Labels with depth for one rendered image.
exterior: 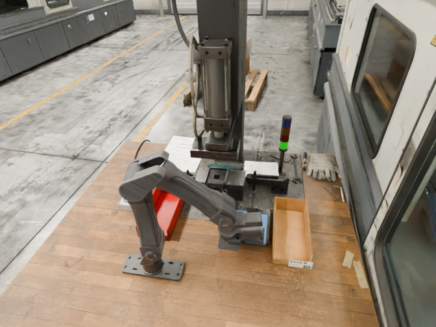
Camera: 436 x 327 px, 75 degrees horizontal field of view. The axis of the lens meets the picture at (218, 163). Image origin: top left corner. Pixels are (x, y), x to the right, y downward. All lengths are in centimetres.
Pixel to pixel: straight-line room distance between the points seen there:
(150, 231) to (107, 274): 28
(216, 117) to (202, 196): 36
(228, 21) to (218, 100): 24
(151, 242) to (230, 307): 30
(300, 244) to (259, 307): 27
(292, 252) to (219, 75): 63
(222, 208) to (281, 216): 45
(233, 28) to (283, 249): 74
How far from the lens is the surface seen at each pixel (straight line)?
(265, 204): 119
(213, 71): 92
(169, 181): 68
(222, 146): 102
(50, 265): 117
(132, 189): 70
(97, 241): 116
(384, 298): 101
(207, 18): 97
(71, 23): 751
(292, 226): 111
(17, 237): 276
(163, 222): 113
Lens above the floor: 174
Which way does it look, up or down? 37 degrees down
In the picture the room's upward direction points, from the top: 2 degrees counter-clockwise
